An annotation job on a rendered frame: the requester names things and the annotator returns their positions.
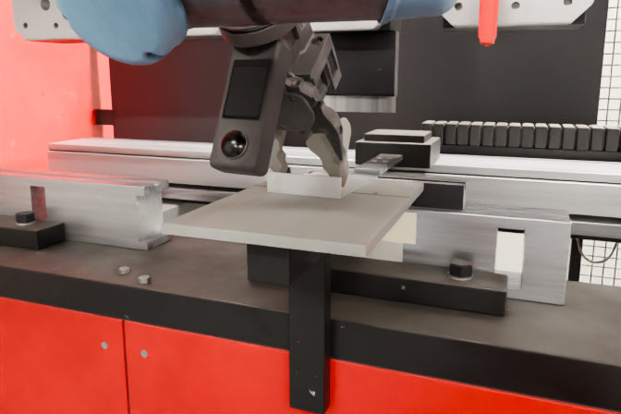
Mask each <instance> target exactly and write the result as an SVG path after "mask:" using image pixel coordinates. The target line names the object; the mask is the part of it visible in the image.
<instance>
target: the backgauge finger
mask: <svg viewBox="0 0 621 414"><path fill-rule="evenodd" d="M440 144H441V139H440V138H438V137H432V132H431V131H424V130H396V129H375V130H374V131H371V132H368V133H365V134H364V139H362V140H358V141H356V142H355V164H360V165H359V166H357V167H355V168H354V174H364V175H379V176H380V175H381V174H383V173H384V172H385V171H387V170H388V169H390V168H391V167H393V166H394V167H410V168H427V169H429V168H431V167H432V166H433V165H434V164H435V163H436V162H437V161H438V160H439V159H440Z"/></svg>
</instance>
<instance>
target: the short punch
mask: <svg viewBox="0 0 621 414"><path fill-rule="evenodd" d="M330 35H331V39H332V42H333V46H334V49H335V54H336V58H337V62H338V65H339V68H340V71H341V75H342V76H341V79H340V80H339V82H338V85H337V87H336V89H335V91H333V90H332V86H331V83H330V84H329V87H328V88H327V90H328V91H327V93H326V95H325V97H324V99H323V100H324V102H325V105H327V106H329V107H331V108H332V109H334V110H335V111H336V112H365V113H395V112H396V97H397V88H398V57H399V32H398V31H396V30H395V31H364V32H334V33H330ZM327 59H328V62H329V65H330V68H331V71H332V75H334V72H335V65H334V61H333V58H332V55H331V52H330V54H329V55H328V57H327Z"/></svg>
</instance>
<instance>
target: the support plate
mask: <svg viewBox="0 0 621 414"><path fill-rule="evenodd" d="M258 185H259V186H253V187H250V188H248V189H244V190H241V191H240V192H237V193H235V194H233V195H230V196H228V197H225V198H223V199H221V200H219V201H215V202H212V203H210V204H207V205H205V206H202V207H200V208H198V209H196V210H193V211H191V212H189V213H185V214H182V215H180V216H178V217H176V218H173V219H171V220H168V221H166V222H163V223H162V233H163V234H167V235H174V236H182V237H197V238H206V239H213V240H222V241H229V242H237V243H245V244H253V245H261V246H269V247H277V248H285V249H293V250H307V251H316V252H323V253H332V254H339V255H347V256H356V257H363V258H366V257H367V256H368V255H369V253H370V252H371V251H372V250H373V249H374V247H375V246H376V245H377V244H378V243H379V242H380V240H381V239H382V238H383V237H384V236H385V234H386V233H387V232H388V231H389V230H390V229H391V227H392V226H393V225H394V224H395V223H396V222H397V220H398V219H399V218H400V217H401V216H402V215H403V213H404V212H405V211H406V210H407V209H408V207H409V206H410V205H411V204H412V203H413V202H414V200H416V199H417V198H418V197H419V195H420V194H421V193H422V192H423V186H424V184H423V183H420V182H407V181H393V180H378V179H374V180H373V181H371V182H370V183H368V184H366V185H364V186H363V187H361V188H359V189H356V190H355V191H353V192H357V193H369V194H373V193H374V192H378V193H377V194H381V195H393V196H381V195H369V194H357V193H349V194H348V195H346V196H345V197H343V198H341V199H335V198H325V197H315V196H305V195H295V194H285V193H275V192H267V187H260V186H267V181H264V182H262V183H260V184H258ZM394 196H406V197H410V198H406V197H394Z"/></svg>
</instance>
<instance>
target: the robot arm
mask: <svg viewBox="0 0 621 414"><path fill-rule="evenodd" d="M55 2H56V4H57V6H58V9H59V10H60V12H61V13H62V16H63V18H64V19H66V20H68V23H69V26H70V28H71V29H72V30H73V31H74V32H75V33H76V34H77V35H78V36H79V37H80V38H81V39H82V40H83V41H84V42H85V43H86V44H88V45H89V46H90V47H92V48H93V49H94V50H96V51H97V52H99V53H101V54H102V55H105V56H107V57H109V58H111V59H114V60H115V61H118V62H121V63H125V64H129V65H136V66H144V65H150V64H154V63H157V62H158V61H160V60H162V59H163V58H165V57H166V56H168V55H169V54H170V53H171V51H172V50H173V49H174V47H176V46H178V45H180V44H181V43H182V42H183V41H184V39H185V38H186V35H187V33H188V30H190V29H194V28H219V30H220V31H221V34H222V36H223V38H224V40H225V41H226V42H227V43H228V44H230V45H232V46H234V49H233V54H232V58H231V62H230V67H229V71H228V75H227V80H226V85H225V92H224V97H223V101H222V105H221V110H220V114H219V118H218V123H217V127H216V131H215V136H214V140H213V148H212V152H211V157H210V165H211V167H212V168H214V169H216V170H219V171H221V172H223V173H229V174H238V175H246V176H255V177H263V176H265V175H266V174H267V173H268V169H269V168H270V169H271V170H272V171H273V172H276V173H289V174H291V171H290V167H288V165H287V163H286V153H285V152H284V150H283V146H284V142H285V138H286V132H287V131H288V130H293V131H297V132H299V133H300V134H304V132H305V130H307V129H309V128H311V131H310V135H309V137H308V138H307V141H306V145H307V146H308V148H309V149H310V151H311V152H313V153H315V154H316V155H317V156H318V157H319V158H320V160H321V161H322V164H323V170H325V171H326V172H327V173H328V175H329V177H341V187H342V188H343V187H344V186H345V184H346V182H347V177H348V172H349V168H348V159H347V151H348V146H349V141H350V136H351V126H350V124H349V122H348V120H347V119H346V118H345V117H342V118H339V116H338V114H337V112H336V111H335V110H334V109H332V108H331V107H329V106H327V105H325V102H324V100H323V99H324V97H325V95H326V93H327V91H328V90H327V88H328V87H329V84H330V83H331V86H332V90H333V91H335V89H336V87H337V85H338V82H339V80H340V79H341V76H342V75H341V71H340V68H339V65H338V62H337V58H336V54H335V49H334V46H333V42H332V39H331V35H330V33H314V32H313V31H312V28H311V23H316V22H344V21H372V20H377V22H378V24H387V23H388V22H389V21H390V20H394V19H405V18H427V17H436V16H440V15H443V14H444V13H446V12H447V11H449V10H450V9H451V8H452V7H453V6H454V5H455V3H456V2H457V0H55ZM318 40H323V41H322V42H321V41H318ZM330 52H331V55H332V58H333V61H334V65H335V72H334V75H332V71H331V68H330V65H329V62H328V59H327V57H328V55H329V54H330Z"/></svg>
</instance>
